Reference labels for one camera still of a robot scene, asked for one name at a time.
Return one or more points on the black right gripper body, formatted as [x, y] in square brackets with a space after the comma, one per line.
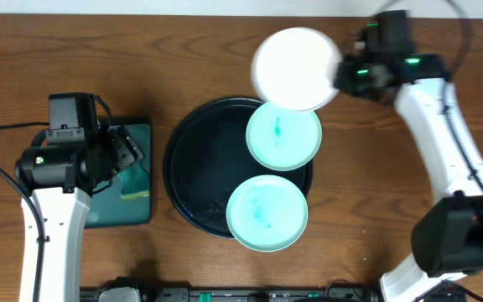
[347, 79]

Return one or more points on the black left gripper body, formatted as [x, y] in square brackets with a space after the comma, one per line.
[125, 147]

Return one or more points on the green yellow sponge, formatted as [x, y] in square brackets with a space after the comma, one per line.
[135, 182]

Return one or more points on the white plate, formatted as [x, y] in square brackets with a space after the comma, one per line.
[296, 68]

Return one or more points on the mint green plate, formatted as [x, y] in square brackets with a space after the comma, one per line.
[267, 213]
[283, 140]

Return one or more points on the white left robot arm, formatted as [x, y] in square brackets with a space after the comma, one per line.
[64, 217]

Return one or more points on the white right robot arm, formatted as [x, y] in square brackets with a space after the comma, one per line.
[447, 243]

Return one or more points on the dark green rectangular tray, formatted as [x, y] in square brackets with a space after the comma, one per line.
[108, 209]

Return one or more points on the round black tray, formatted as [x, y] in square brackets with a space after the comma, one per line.
[207, 157]

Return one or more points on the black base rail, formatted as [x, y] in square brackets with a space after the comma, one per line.
[340, 293]

